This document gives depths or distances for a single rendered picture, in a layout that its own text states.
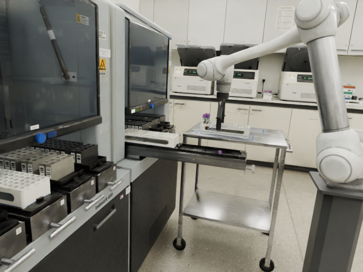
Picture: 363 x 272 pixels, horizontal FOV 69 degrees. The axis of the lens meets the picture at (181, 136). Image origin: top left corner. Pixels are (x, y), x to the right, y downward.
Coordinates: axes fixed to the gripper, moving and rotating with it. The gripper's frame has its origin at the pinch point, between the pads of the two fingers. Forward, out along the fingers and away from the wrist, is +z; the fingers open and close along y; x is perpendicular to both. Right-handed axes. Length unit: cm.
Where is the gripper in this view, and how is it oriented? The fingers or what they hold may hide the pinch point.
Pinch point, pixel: (220, 124)
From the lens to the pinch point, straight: 166.4
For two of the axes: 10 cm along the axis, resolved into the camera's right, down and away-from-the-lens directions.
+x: -9.5, -1.2, 2.8
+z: -0.5, 9.7, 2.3
